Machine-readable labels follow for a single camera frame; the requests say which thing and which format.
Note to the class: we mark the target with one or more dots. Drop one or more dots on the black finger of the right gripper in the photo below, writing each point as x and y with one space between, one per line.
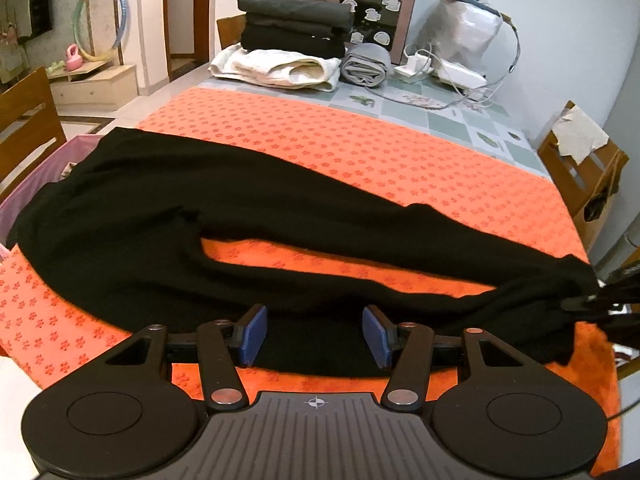
610 308

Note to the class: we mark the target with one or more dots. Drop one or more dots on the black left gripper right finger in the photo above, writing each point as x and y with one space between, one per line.
381 336

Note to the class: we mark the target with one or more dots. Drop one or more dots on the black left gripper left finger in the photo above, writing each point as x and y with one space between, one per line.
248 334

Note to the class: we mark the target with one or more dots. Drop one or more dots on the black trousers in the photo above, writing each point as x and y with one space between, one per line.
157 229

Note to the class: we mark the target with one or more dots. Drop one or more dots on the folded black clothes stack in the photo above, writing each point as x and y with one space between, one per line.
310 27

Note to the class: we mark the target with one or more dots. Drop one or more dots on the pink fabric storage box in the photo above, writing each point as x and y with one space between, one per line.
50 170

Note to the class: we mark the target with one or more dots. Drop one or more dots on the rolled grey garment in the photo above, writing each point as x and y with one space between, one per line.
366 65

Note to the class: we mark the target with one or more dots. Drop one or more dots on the white power adapter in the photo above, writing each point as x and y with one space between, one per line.
416 68

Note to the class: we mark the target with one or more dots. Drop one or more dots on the beige low cabinet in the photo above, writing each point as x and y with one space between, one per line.
96 84

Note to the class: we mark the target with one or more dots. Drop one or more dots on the wooden chair far left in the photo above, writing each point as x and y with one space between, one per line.
230 30

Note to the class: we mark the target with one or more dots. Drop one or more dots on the grey white plastic bag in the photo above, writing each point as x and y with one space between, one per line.
461 31

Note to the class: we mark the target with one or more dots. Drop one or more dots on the pink kettlebell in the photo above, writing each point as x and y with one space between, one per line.
74 59

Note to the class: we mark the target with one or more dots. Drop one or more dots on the colourful hula hoop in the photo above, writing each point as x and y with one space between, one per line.
99 27

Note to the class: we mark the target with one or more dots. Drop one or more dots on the brown wooden door frame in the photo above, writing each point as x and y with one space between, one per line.
186 28

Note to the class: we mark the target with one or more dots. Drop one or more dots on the wall mounted black television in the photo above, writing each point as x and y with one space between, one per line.
40 17

